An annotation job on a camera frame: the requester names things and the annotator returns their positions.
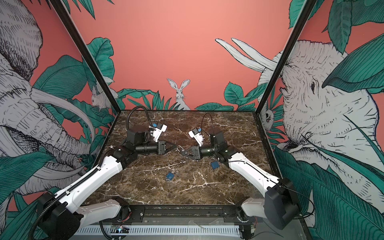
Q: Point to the blue padlock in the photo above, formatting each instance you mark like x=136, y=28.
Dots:
x=215, y=165
x=171, y=175

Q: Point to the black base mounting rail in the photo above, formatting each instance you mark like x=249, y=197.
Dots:
x=229, y=213

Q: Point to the white slotted cable duct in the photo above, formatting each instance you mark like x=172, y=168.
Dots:
x=183, y=230

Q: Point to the left black corner post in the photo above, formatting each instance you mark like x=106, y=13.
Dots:
x=67, y=21

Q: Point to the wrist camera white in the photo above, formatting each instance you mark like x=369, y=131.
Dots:
x=196, y=134
x=156, y=130

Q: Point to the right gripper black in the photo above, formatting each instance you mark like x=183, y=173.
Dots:
x=196, y=149

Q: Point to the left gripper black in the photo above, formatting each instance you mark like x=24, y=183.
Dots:
x=161, y=147

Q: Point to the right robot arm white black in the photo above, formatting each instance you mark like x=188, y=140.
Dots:
x=280, y=204

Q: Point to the black corner post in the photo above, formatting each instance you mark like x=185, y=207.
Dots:
x=298, y=27
x=67, y=21

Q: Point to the right black corner post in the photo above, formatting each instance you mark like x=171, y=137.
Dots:
x=298, y=27

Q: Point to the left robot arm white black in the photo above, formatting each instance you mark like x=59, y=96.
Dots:
x=59, y=216

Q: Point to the small green circuit board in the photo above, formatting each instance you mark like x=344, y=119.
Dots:
x=119, y=230

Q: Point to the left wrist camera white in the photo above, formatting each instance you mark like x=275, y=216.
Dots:
x=156, y=130

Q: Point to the dark grey padlock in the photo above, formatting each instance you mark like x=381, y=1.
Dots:
x=180, y=149

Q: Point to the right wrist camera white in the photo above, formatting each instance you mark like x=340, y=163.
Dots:
x=196, y=134

